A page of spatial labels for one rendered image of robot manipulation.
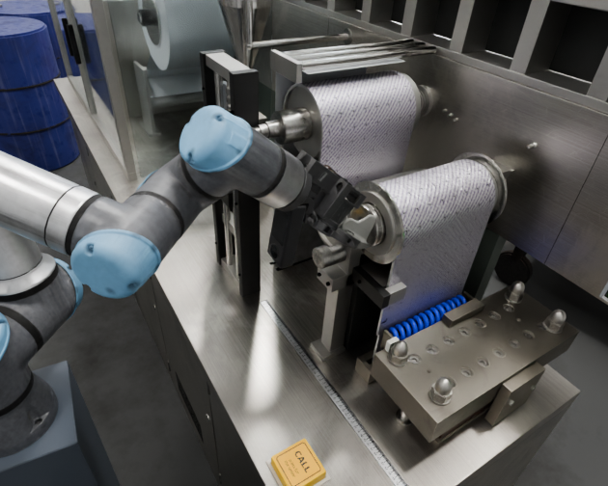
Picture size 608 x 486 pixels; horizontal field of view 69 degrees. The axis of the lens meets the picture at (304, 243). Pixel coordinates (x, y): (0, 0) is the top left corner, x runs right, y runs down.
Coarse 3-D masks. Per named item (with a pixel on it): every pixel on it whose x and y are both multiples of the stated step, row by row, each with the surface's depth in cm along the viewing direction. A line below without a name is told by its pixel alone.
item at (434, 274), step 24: (456, 240) 83; (480, 240) 88; (408, 264) 78; (432, 264) 83; (456, 264) 88; (408, 288) 83; (432, 288) 88; (456, 288) 94; (384, 312) 83; (408, 312) 88
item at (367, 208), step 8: (360, 208) 75; (368, 208) 73; (376, 208) 73; (352, 216) 77; (360, 216) 75; (376, 216) 73; (376, 224) 72; (384, 224) 73; (376, 232) 73; (384, 232) 73; (368, 240) 76; (376, 240) 74
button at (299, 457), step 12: (300, 444) 78; (276, 456) 76; (288, 456) 76; (300, 456) 76; (312, 456) 76; (276, 468) 75; (288, 468) 75; (300, 468) 75; (312, 468) 75; (288, 480) 73; (300, 480) 73; (312, 480) 73
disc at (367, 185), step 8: (360, 184) 76; (368, 184) 74; (376, 184) 72; (376, 192) 73; (384, 192) 71; (384, 200) 72; (392, 200) 70; (392, 208) 71; (400, 216) 70; (400, 224) 70; (400, 232) 71; (400, 240) 71; (392, 248) 74; (400, 248) 72; (368, 256) 80; (376, 256) 78; (384, 256) 76; (392, 256) 74
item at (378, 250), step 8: (496, 184) 83; (360, 192) 76; (368, 192) 74; (496, 192) 83; (368, 200) 75; (376, 200) 73; (496, 200) 84; (384, 208) 72; (384, 216) 72; (392, 216) 71; (392, 224) 71; (392, 232) 72; (384, 240) 74; (392, 240) 72; (368, 248) 79; (376, 248) 77; (384, 248) 75
